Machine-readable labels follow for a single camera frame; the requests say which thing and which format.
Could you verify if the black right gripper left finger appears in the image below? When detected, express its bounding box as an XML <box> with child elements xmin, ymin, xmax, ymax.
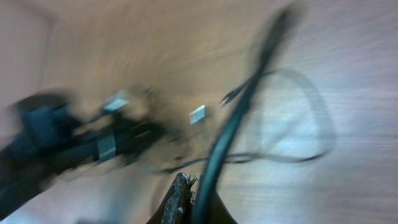
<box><xmin>147</xmin><ymin>172</ymin><xmax>196</xmax><ymax>224</ymax></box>

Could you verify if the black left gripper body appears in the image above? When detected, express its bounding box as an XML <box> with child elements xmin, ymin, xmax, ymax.
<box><xmin>95</xmin><ymin>118</ymin><xmax>166</xmax><ymax>162</ymax></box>

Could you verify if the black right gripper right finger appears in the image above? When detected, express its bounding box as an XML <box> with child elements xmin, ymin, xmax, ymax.
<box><xmin>211</xmin><ymin>192</ymin><xmax>237</xmax><ymax>224</ymax></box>

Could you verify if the black usb cable long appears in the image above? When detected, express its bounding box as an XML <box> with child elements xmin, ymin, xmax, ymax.
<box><xmin>190</xmin><ymin>2</ymin><xmax>301</xmax><ymax>224</ymax></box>

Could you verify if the black usb cable short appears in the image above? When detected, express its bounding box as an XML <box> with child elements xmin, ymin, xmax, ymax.
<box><xmin>151</xmin><ymin>68</ymin><xmax>336</xmax><ymax>174</ymax></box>

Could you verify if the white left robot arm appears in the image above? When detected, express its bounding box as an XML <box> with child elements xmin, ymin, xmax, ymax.
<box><xmin>1</xmin><ymin>92</ymin><xmax>166</xmax><ymax>219</ymax></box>

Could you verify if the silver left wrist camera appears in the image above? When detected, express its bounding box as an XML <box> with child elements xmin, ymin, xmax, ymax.
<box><xmin>101</xmin><ymin>90</ymin><xmax>129</xmax><ymax>113</ymax></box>

